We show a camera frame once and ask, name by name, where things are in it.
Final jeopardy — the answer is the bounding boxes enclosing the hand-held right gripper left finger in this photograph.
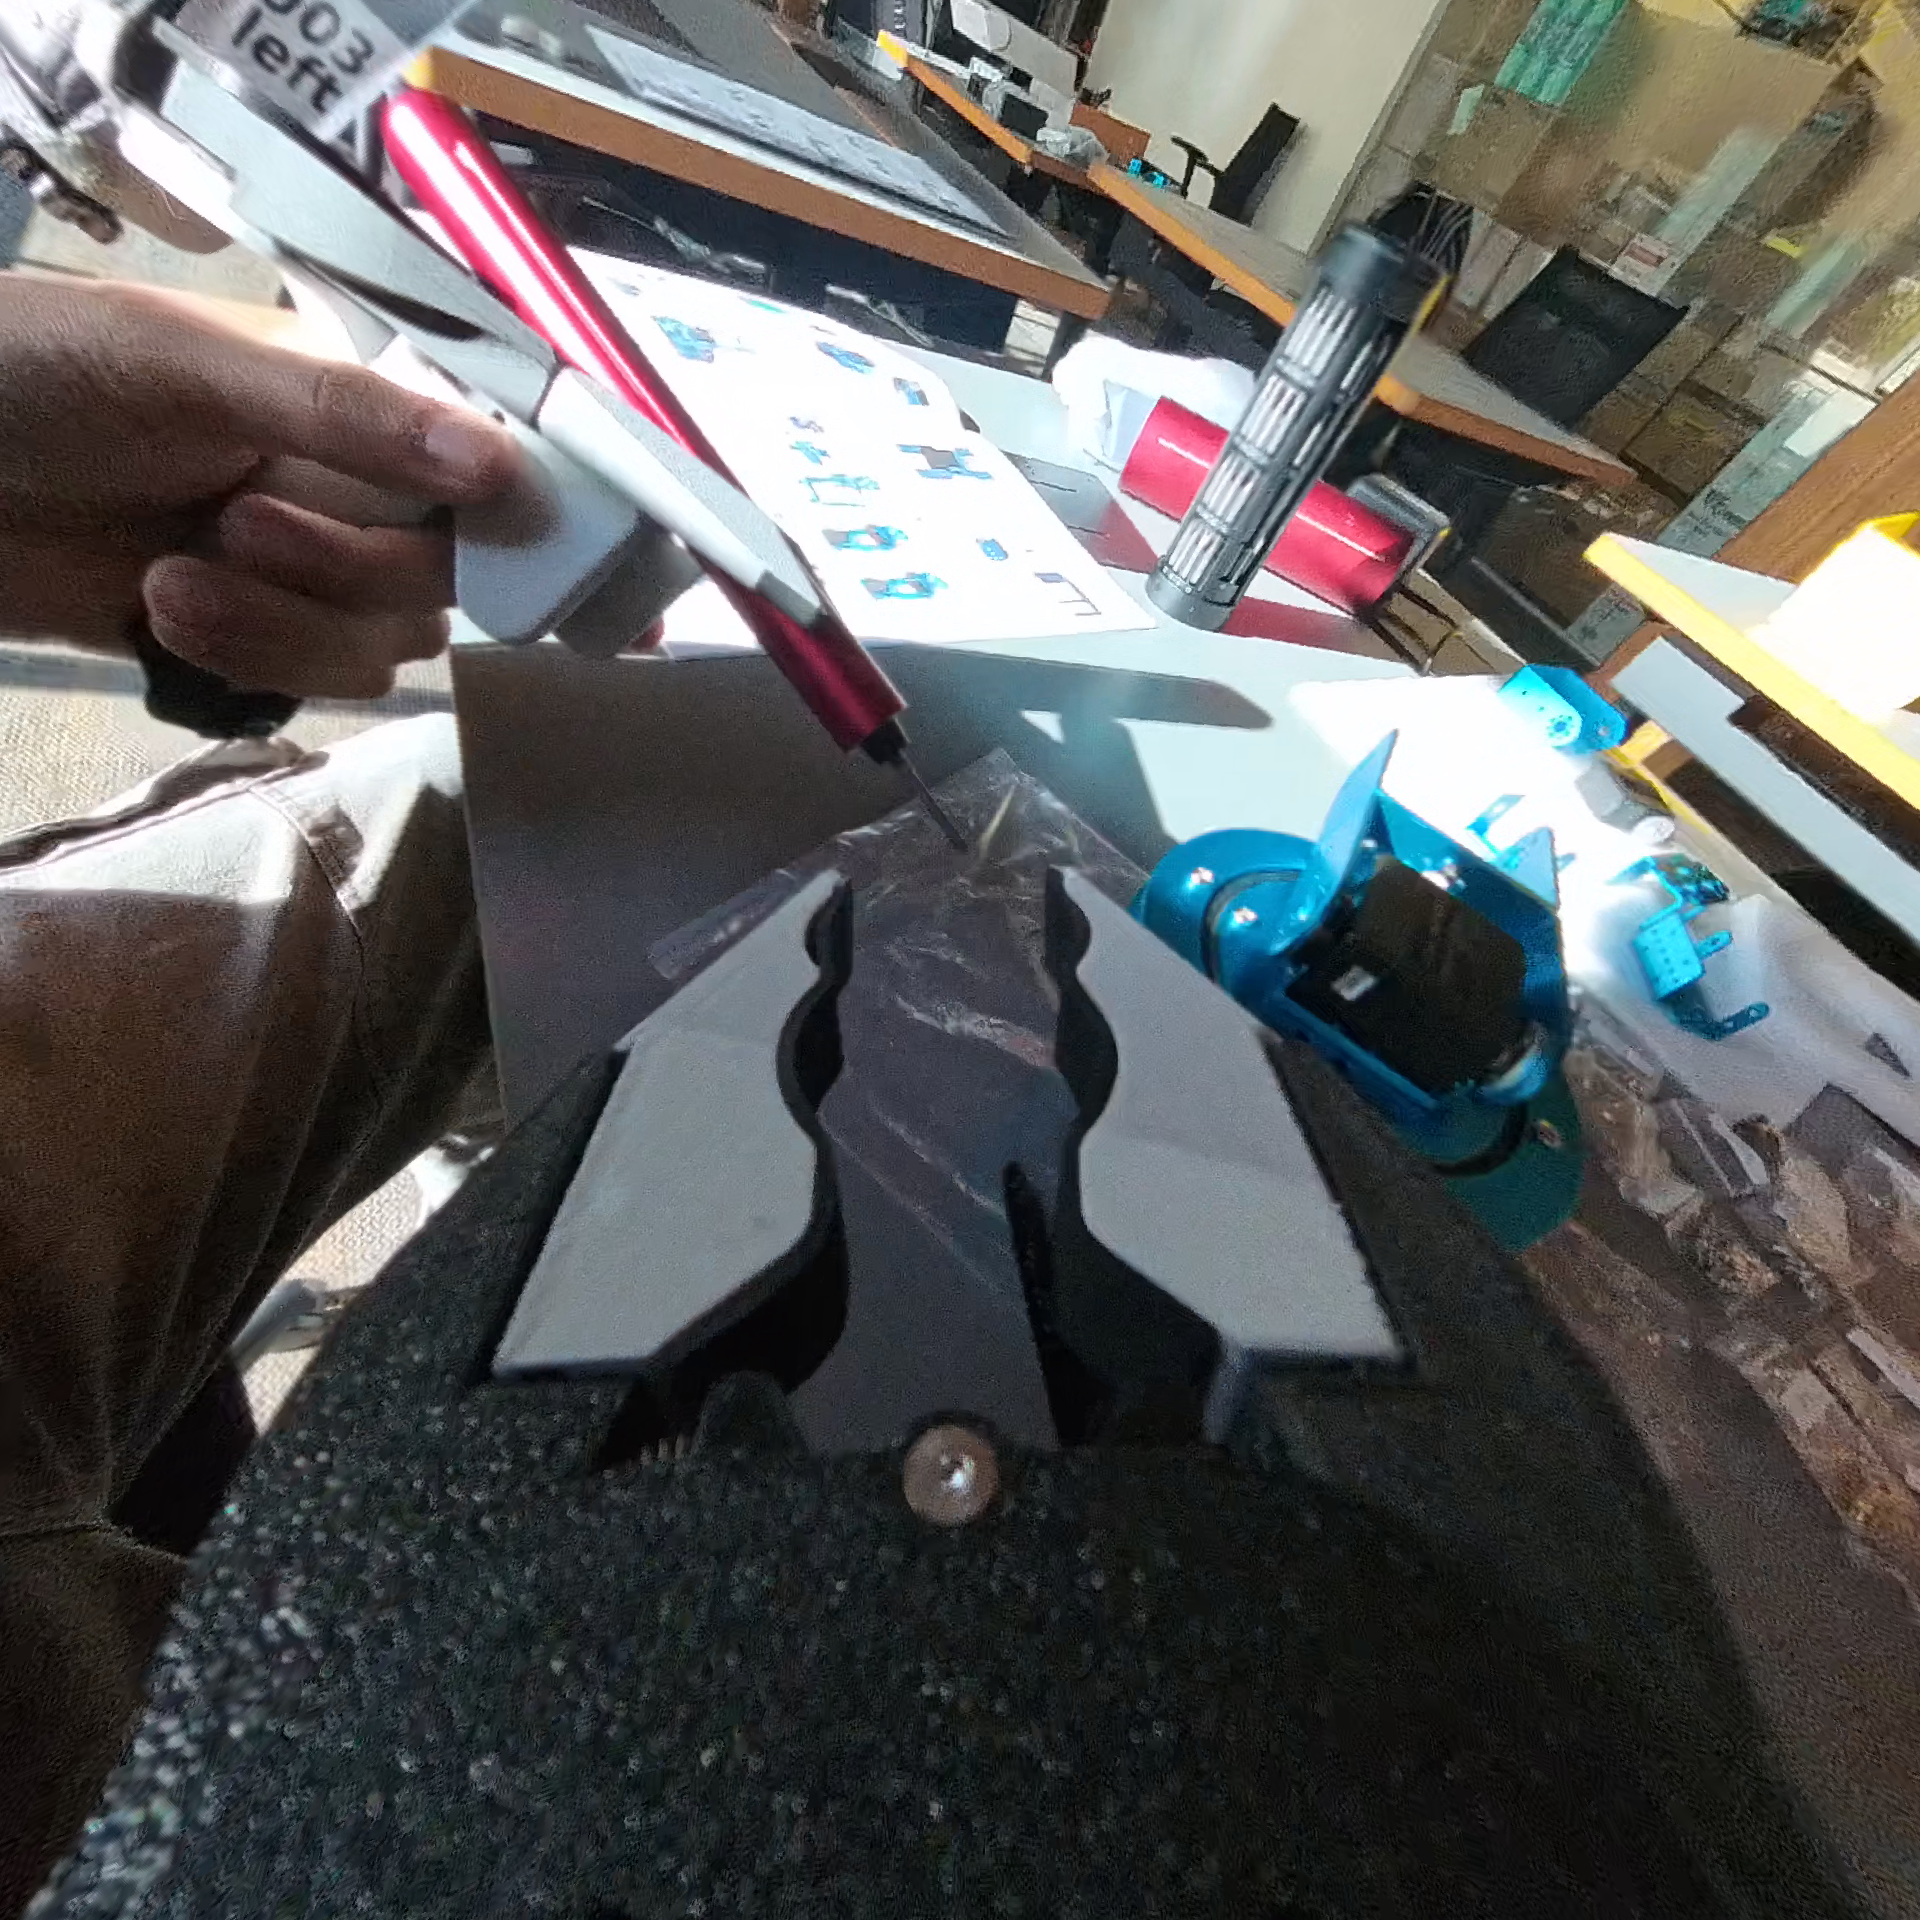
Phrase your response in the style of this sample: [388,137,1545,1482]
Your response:
[492,866,854,1378]

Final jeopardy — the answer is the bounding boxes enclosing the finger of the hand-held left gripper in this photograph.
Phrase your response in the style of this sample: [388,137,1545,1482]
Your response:
[532,364,829,633]

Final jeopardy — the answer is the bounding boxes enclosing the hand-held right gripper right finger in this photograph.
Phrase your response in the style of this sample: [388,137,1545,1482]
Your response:
[1041,866,1412,1373]

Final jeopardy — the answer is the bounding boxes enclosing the red electric screwdriver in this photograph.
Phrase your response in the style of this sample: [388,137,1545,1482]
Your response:
[374,86,968,850]

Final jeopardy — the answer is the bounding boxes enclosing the blue toy robot arm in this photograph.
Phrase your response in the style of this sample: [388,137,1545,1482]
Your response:
[1126,732,1593,1257]

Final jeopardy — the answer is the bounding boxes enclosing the large clear plastic bag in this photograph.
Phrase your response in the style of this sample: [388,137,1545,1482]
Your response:
[646,757,1157,1202]

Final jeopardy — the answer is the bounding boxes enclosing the white desk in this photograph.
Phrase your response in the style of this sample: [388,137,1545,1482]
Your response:
[449,247,1920,1920]

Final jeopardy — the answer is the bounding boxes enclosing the dark-topped orange-edged desk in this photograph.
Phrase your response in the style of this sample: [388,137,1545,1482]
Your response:
[405,0,1119,324]

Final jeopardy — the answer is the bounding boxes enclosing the long orange-edged desk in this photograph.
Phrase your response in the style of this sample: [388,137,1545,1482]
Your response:
[901,46,1636,489]

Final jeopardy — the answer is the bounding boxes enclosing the person's left hand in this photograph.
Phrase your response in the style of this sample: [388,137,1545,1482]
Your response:
[0,270,529,703]

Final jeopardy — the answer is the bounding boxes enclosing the printed instruction sheet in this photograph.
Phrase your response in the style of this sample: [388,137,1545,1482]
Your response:
[568,247,1157,663]

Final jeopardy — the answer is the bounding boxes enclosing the white crumpled wrapper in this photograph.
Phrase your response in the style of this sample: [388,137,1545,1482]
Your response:
[1048,329,1191,466]

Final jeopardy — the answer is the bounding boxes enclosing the person's brown trousers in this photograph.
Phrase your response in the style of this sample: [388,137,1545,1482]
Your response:
[0,721,500,1920]

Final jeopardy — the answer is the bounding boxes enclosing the red cylindrical case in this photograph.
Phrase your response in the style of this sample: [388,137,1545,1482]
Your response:
[1118,397,1419,617]

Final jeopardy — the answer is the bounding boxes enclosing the group of small screw bags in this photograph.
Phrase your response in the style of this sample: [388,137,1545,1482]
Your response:
[1558,1036,1920,1577]

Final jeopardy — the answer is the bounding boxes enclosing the white foam sheet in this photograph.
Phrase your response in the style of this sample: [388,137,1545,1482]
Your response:
[1289,674,1920,1126]

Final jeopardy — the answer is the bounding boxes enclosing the grey screwdriver bit holder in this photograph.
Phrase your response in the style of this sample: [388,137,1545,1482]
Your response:
[1147,223,1448,633]

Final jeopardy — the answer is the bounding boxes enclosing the black office chair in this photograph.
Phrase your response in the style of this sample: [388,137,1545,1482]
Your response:
[1169,102,1304,227]

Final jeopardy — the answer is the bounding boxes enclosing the small grey device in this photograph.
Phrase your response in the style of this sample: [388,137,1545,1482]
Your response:
[1350,477,1453,581]

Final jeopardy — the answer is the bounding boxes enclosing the white side table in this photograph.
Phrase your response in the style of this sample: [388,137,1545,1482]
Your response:
[1581,509,1920,902]

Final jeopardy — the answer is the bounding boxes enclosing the yellow plastic bin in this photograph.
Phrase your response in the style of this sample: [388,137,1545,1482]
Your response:
[1785,509,1920,681]

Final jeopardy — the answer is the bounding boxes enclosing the black storage box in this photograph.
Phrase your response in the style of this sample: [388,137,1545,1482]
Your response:
[1462,247,1691,431]

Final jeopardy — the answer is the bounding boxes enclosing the thin blue U bracket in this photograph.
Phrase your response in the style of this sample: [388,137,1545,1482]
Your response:
[1462,796,1560,876]

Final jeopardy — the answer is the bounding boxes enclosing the blue perforated metal bracket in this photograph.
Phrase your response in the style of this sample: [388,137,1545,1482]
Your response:
[1615,852,1771,1046]

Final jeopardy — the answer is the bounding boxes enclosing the blue round-ended metal bracket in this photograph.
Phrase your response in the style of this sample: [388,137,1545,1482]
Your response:
[1492,667,1632,762]

